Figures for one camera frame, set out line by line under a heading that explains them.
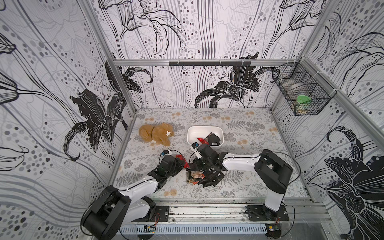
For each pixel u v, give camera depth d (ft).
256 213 2.26
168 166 2.19
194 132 3.41
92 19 2.36
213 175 2.73
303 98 2.57
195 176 2.70
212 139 3.30
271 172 1.55
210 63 3.05
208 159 2.26
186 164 2.82
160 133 3.03
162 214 2.40
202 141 3.14
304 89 2.56
